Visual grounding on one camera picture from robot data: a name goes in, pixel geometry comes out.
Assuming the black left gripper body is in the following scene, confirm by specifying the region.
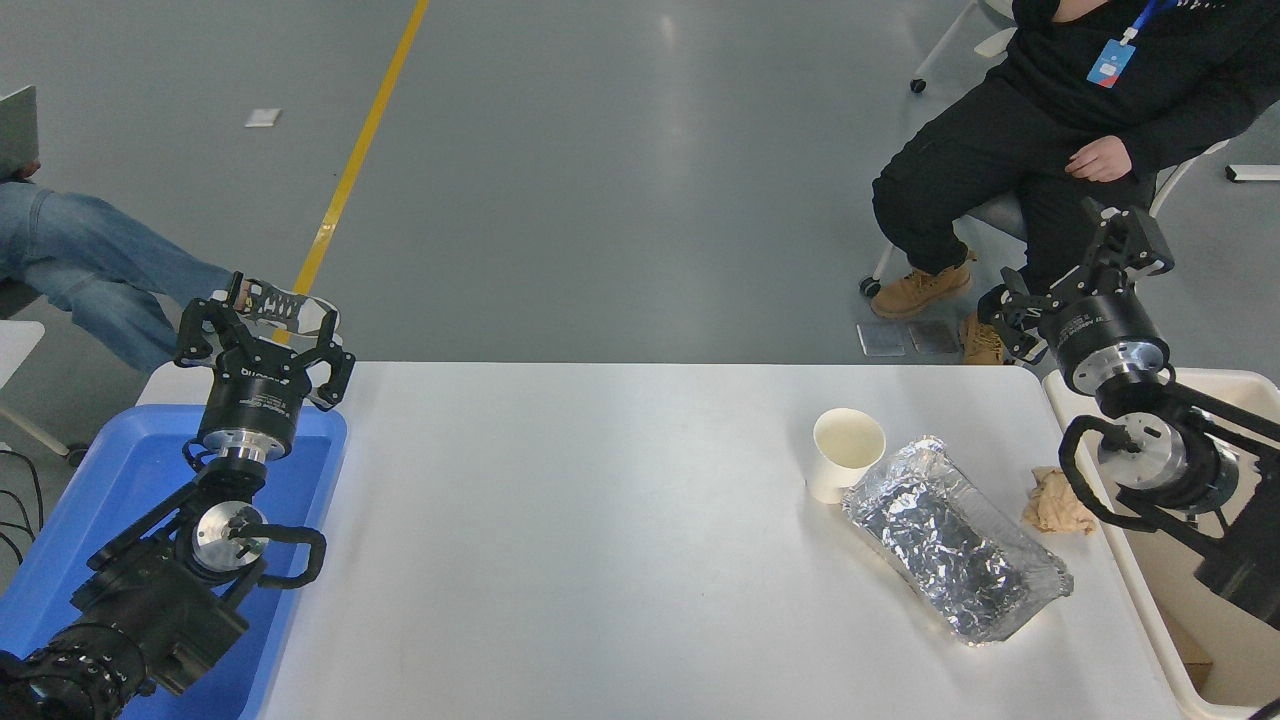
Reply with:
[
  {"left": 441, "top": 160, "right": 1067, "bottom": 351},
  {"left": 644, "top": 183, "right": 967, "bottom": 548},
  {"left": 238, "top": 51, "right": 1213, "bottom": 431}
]
[{"left": 197, "top": 350, "right": 321, "bottom": 453}]

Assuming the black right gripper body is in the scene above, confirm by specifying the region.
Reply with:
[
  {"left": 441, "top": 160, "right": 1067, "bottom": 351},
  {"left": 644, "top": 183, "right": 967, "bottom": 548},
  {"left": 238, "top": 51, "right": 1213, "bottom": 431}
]
[{"left": 1040, "top": 290, "right": 1169, "bottom": 386}]

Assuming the white paper cup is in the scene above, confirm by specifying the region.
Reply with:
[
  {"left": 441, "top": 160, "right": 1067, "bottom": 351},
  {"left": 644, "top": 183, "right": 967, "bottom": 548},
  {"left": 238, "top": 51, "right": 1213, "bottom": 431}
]
[{"left": 806, "top": 407, "right": 887, "bottom": 505}]

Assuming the person's left hand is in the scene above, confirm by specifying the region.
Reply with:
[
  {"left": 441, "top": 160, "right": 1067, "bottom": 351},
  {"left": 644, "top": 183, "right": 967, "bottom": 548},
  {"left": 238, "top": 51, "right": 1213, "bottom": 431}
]
[{"left": 1065, "top": 135, "right": 1134, "bottom": 184}]

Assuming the person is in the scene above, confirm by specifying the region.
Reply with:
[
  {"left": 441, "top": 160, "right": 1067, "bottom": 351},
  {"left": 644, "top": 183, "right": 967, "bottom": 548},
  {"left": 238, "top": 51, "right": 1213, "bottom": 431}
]
[
  {"left": 870, "top": 0, "right": 1280, "bottom": 366},
  {"left": 0, "top": 160, "right": 341, "bottom": 373}
]

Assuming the blue plastic tray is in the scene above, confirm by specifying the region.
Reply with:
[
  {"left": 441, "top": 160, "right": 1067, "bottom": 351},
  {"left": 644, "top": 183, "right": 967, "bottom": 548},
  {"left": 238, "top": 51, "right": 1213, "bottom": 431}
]
[{"left": 0, "top": 403, "right": 348, "bottom": 720}]

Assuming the crumpled tan paper ball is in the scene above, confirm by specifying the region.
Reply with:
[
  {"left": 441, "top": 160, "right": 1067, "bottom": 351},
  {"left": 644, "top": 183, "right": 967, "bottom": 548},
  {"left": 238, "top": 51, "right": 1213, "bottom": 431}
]
[{"left": 1021, "top": 466, "right": 1098, "bottom": 536}]

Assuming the crumpled foil tray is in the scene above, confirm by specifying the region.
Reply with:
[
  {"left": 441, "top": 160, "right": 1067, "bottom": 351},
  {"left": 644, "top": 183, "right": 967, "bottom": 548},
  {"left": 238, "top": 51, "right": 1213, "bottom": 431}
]
[{"left": 842, "top": 435, "right": 1074, "bottom": 647}]

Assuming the large pale bin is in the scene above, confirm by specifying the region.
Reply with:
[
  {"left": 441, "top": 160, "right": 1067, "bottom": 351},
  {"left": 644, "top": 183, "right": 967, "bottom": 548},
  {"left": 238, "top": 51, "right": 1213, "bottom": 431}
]
[{"left": 1042, "top": 368, "right": 1280, "bottom": 720}]

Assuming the brown cardboard piece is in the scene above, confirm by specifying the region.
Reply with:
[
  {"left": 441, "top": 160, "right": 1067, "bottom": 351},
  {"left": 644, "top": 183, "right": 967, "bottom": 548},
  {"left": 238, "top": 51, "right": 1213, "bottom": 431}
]
[{"left": 1160, "top": 600, "right": 1215, "bottom": 691}]

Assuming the blue badge with lanyard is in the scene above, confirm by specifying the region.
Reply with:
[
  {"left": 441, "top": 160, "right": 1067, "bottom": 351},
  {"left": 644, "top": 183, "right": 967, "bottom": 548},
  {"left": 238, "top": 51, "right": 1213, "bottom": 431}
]
[{"left": 1087, "top": 0, "right": 1169, "bottom": 90}]

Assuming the black floor cable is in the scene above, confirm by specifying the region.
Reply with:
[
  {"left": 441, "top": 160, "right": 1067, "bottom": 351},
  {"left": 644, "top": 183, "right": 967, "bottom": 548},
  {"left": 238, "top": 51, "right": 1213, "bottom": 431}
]
[{"left": 0, "top": 450, "right": 46, "bottom": 563}]

